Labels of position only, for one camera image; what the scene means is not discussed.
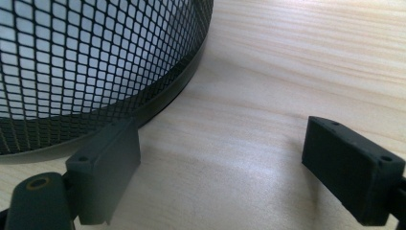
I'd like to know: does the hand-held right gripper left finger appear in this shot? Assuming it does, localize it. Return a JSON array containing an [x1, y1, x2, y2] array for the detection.
[[65, 117, 142, 226]]

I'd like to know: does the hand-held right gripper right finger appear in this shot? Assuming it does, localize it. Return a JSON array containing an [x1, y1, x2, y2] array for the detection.
[[301, 115, 406, 227]]

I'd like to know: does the black wire mesh basket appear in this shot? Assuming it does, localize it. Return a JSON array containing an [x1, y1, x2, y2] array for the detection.
[[0, 0, 214, 165]]

